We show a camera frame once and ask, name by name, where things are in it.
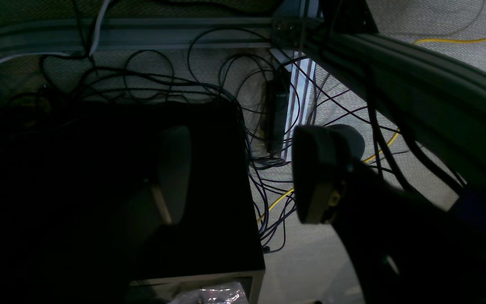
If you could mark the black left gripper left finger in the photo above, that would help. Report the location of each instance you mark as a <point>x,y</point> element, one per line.
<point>158,202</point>

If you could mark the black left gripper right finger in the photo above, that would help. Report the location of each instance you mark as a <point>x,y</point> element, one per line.
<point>404,249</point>

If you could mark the black box under table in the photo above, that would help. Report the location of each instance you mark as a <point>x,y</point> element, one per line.
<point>64,174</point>

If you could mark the black power adapter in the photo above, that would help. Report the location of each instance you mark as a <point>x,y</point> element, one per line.
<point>276,105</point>

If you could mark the aluminium frame rail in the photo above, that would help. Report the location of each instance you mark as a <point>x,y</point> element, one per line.
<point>439,100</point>

